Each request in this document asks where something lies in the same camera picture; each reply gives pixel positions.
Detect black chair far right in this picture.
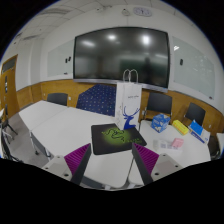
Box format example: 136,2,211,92
184,103,206,125

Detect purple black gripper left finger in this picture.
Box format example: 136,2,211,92
64,143,91,185

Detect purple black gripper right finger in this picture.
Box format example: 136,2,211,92
132,143,159,185

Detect black green logo mouse pad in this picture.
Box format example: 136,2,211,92
91,123,147,155

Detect large black wall screen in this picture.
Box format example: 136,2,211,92
73,27,170,90

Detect white paper bag blue deer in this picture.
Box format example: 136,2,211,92
115,69,142,130

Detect yellow box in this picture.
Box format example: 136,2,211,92
172,120,189,135

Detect black chair at left edge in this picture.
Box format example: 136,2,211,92
0,109,17,161

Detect blue tissue box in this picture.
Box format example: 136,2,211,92
151,114,170,133

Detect black chair middle right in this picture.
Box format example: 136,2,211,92
143,92,172,118

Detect right glass whiteboard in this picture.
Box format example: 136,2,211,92
173,37,215,99

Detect wooden door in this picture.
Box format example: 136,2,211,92
0,56,19,118

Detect blue patterned chair cover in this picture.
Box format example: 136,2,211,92
76,84,116,116

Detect left glass whiteboard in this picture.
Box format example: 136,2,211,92
47,40,74,77

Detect glass whiteboard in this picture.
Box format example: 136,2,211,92
173,37,215,99
47,40,74,77

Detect pink packet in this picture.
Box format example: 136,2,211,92
171,138,184,148

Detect blue white flat box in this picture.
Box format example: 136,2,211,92
188,120,210,144

